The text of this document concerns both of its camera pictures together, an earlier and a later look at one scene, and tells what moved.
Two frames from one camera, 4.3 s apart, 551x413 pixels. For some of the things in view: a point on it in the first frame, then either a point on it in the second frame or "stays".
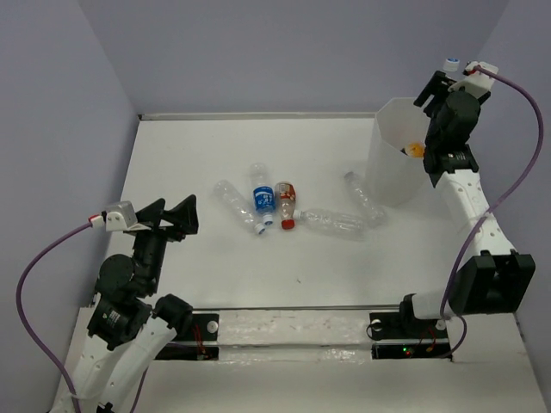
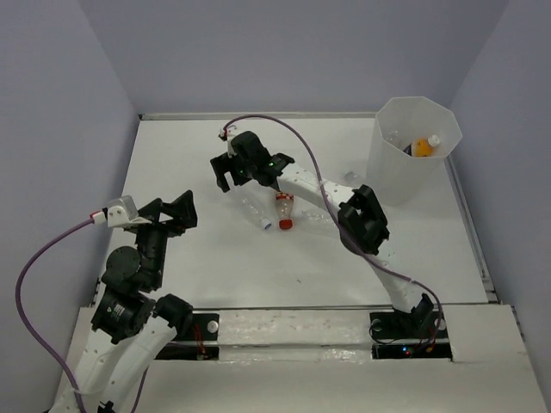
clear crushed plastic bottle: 238,206 → 253,208
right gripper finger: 437,88 → 222,164
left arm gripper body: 151,245 stays
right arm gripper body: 430,138 → 247,169
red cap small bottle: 285,197 stays
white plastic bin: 394,178 stays
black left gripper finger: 151,213 stays
